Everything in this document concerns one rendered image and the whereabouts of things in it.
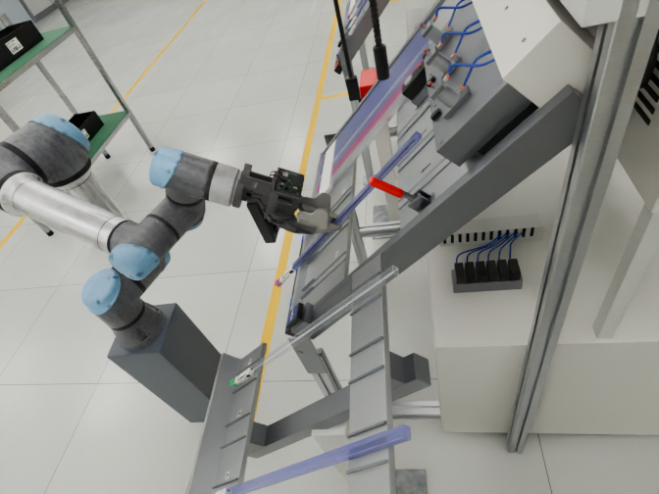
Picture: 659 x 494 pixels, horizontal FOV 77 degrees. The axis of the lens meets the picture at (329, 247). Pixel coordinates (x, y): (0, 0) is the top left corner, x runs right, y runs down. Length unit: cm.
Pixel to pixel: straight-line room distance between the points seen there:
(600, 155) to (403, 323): 129
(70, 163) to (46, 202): 19
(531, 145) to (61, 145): 94
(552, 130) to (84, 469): 194
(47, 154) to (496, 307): 107
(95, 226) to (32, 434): 156
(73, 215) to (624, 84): 87
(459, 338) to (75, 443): 165
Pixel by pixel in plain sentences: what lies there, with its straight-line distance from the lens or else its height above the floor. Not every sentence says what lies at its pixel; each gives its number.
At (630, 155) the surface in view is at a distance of 82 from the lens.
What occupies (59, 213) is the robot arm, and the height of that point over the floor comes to 111.
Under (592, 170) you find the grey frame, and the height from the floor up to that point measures 113.
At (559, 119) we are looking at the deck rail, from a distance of 61.
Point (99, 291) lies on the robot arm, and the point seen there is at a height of 78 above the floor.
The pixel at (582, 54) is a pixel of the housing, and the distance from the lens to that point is 60.
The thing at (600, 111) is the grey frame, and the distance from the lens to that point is 57.
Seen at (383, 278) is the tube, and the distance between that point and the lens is 60.
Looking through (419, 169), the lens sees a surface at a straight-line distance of 80.
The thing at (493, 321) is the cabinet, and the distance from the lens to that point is 106.
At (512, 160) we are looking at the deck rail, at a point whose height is 113.
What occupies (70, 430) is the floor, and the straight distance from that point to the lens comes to 221.
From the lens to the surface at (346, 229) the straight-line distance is 96.
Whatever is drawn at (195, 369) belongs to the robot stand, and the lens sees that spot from 153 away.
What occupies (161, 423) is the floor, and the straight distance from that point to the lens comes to 194.
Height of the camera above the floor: 151
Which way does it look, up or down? 45 degrees down
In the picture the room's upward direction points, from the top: 19 degrees counter-clockwise
